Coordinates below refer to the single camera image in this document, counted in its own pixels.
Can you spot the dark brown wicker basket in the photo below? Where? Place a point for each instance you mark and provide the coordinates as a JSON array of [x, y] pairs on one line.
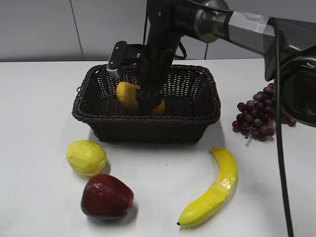
[[192, 104]]

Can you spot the dark red apple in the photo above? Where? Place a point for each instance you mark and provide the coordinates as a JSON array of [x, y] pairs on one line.
[[106, 197]]

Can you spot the yellow orange mango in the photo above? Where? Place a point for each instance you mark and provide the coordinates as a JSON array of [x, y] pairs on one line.
[[126, 95]]

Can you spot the purple grape bunch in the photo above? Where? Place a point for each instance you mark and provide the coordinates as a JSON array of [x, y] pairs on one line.
[[257, 117]]

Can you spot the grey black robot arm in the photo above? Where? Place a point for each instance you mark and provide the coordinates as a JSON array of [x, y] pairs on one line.
[[288, 48]]

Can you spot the yellow banana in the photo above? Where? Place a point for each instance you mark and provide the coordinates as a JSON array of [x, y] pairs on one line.
[[217, 195]]

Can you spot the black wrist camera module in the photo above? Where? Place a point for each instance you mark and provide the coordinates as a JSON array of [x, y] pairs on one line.
[[123, 55]]

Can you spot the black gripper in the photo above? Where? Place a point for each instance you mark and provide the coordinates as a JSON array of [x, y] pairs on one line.
[[154, 66]]

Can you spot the yellow lemon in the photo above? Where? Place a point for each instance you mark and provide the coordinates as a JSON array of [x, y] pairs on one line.
[[86, 157]]

